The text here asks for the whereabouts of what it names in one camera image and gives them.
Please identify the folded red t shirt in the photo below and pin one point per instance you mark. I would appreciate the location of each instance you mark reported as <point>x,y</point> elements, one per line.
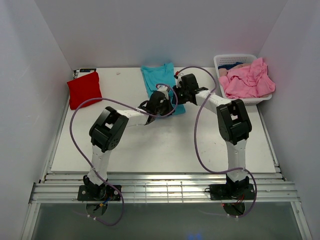
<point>84,88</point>

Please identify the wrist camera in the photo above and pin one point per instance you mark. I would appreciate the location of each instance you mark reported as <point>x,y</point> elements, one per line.
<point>178,77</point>
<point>164,90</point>

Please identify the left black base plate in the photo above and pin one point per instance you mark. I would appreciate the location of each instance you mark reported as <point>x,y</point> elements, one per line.
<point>101,194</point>

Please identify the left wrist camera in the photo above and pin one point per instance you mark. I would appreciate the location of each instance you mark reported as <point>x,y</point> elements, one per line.
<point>164,90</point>

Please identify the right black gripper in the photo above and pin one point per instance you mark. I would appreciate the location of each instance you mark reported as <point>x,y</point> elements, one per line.
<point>175,99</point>

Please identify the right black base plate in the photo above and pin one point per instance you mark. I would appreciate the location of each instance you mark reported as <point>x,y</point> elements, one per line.
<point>225,192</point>

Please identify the white plastic basket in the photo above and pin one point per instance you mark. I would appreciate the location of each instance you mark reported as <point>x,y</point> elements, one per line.
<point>230,59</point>

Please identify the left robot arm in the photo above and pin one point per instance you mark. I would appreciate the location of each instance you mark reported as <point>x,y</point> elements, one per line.
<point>107,131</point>

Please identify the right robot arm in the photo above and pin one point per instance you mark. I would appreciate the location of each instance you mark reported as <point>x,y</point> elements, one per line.
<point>234,126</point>

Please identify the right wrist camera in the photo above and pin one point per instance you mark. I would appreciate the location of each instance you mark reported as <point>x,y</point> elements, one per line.
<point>178,77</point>

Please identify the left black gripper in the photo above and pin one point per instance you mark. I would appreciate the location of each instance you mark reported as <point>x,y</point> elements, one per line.
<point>170,108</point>

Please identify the pink t shirt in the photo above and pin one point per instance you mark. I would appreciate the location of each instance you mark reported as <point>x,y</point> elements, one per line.
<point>247,82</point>

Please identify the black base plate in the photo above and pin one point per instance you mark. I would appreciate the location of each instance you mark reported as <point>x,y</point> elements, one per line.
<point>225,192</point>
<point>101,194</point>

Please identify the dark blue garment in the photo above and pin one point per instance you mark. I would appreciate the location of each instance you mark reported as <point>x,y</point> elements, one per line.
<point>227,66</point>

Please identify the blue label plate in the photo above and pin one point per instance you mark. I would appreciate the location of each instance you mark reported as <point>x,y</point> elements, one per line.
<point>87,70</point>

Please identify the aluminium rail frame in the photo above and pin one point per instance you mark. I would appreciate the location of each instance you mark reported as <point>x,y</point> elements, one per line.
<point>161,162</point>

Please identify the beige garment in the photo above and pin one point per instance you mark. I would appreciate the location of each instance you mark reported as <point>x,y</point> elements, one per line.
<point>224,72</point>

